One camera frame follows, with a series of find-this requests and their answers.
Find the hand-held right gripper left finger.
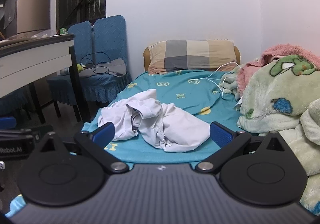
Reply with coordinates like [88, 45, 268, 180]
[32, 122, 130, 173]

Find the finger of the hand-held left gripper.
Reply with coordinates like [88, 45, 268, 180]
[0, 117, 17, 130]

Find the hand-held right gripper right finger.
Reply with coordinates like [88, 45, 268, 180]
[195, 121, 292, 173]

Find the white t-shirt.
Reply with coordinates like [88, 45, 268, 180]
[97, 89, 210, 153]

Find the teal printed bed sheet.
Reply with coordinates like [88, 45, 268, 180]
[5, 70, 258, 217]

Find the white desk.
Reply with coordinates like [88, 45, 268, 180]
[0, 34, 90, 124]

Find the grey cloth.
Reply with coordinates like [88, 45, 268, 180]
[80, 58, 127, 78]

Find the green cartoon print blanket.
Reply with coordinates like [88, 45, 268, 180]
[219, 55, 320, 224]

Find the plaid beige grey pillow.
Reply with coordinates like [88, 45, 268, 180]
[147, 39, 237, 74]

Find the blue covered chair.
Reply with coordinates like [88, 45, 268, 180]
[46, 21, 94, 114]
[79, 15, 132, 104]

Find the clear plastic bag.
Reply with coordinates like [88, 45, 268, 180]
[31, 29, 57, 38]

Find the pink fluffy blanket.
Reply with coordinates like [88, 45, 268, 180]
[237, 44, 320, 95]

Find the gold refrigerator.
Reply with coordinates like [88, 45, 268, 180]
[16, 0, 52, 34]

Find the white charging cable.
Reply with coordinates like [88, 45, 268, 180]
[191, 62, 242, 100]

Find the black cable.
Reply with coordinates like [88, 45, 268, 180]
[80, 52, 112, 74]

